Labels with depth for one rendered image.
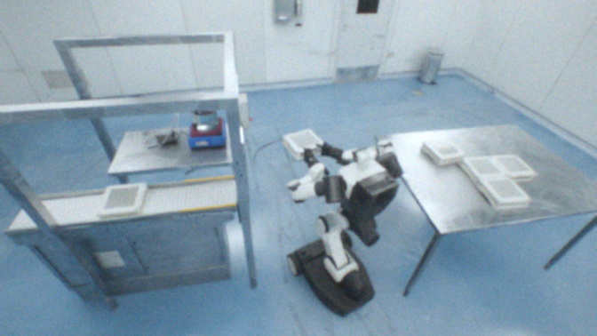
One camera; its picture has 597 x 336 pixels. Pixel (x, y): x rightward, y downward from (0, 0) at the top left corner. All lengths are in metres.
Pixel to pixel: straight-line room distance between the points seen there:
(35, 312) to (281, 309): 1.91
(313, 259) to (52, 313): 2.07
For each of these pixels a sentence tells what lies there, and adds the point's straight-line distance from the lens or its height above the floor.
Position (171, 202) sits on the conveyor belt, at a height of 0.94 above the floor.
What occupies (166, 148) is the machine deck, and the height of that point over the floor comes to 1.38.
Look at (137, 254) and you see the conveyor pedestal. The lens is 2.45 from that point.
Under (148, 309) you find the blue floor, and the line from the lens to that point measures 2.81.
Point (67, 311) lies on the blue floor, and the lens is 3.10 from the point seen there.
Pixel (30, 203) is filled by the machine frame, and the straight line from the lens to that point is 2.04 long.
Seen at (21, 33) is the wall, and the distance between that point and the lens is 5.68.
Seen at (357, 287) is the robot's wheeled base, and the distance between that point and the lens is 2.35.
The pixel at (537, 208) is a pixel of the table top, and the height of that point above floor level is 0.90.
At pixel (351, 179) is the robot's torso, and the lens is 1.66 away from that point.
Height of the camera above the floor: 2.38
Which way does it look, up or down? 40 degrees down
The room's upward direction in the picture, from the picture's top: 2 degrees clockwise
